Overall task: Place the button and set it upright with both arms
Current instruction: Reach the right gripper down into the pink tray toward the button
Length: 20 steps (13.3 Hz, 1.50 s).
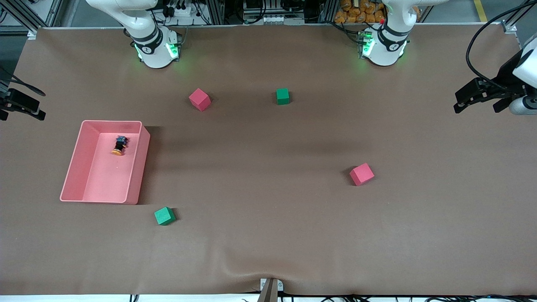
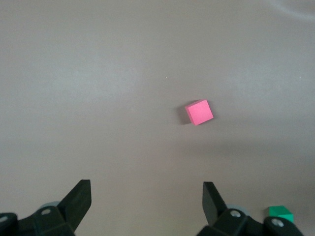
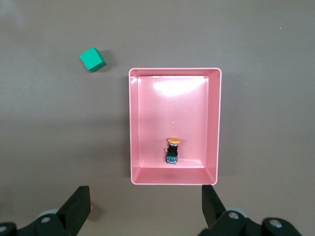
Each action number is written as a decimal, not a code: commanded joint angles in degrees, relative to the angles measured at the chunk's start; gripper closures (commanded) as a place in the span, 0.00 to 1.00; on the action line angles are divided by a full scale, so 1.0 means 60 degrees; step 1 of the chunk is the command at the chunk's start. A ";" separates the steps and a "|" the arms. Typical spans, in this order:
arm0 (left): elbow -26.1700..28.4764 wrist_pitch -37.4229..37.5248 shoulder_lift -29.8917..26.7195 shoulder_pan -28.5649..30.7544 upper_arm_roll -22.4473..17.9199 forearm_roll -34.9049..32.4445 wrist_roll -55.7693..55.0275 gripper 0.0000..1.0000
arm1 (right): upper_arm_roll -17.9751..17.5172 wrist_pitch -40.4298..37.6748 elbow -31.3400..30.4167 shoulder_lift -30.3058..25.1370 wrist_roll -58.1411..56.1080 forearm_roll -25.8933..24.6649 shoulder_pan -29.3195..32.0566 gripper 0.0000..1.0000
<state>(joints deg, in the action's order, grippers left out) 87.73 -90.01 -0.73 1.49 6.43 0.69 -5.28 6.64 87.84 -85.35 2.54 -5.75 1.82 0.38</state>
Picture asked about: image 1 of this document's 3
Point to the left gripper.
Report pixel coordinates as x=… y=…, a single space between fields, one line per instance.
x=504 y=77

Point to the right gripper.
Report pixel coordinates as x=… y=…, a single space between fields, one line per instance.
x=16 y=100

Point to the orange-capped black push button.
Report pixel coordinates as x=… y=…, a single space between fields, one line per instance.
x=119 y=147

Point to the pink plastic bin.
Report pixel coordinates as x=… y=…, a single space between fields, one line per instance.
x=109 y=167

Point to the pink foam cube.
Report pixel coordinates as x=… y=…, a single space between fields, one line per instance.
x=199 y=100
x=361 y=174

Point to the orange mesh bags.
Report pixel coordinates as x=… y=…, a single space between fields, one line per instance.
x=356 y=10

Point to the green foam cube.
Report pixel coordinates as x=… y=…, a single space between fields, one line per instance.
x=282 y=96
x=164 y=216

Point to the white power strip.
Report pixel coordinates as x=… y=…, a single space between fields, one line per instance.
x=181 y=10

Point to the white terminal block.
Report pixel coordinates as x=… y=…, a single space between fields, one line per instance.
x=282 y=19

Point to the brown table cover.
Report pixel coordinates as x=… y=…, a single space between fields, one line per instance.
x=268 y=235

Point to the aluminium frame strut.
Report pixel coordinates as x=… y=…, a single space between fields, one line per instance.
x=23 y=14
x=511 y=26

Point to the metal table edge bracket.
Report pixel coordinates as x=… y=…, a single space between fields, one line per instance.
x=268 y=291

